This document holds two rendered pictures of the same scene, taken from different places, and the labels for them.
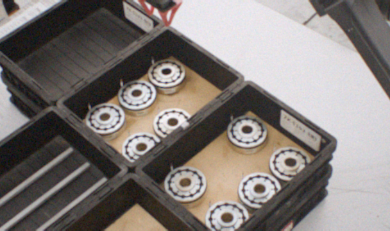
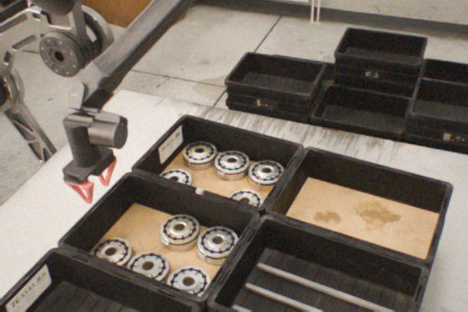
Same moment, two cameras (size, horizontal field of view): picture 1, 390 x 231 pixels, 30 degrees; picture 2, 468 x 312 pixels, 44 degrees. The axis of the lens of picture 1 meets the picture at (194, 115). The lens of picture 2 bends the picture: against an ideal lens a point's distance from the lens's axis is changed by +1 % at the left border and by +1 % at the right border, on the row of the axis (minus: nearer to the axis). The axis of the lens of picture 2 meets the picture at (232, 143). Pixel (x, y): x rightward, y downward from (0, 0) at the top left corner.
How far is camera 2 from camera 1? 183 cm
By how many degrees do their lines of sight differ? 74
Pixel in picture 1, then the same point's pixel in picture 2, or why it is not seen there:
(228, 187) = (230, 187)
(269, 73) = (58, 232)
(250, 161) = (199, 181)
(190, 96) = (133, 237)
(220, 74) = (115, 202)
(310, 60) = (38, 208)
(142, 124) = (180, 262)
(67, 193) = (286, 293)
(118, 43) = not seen: outside the picture
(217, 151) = not seen: hidden behind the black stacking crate
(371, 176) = not seen: hidden behind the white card
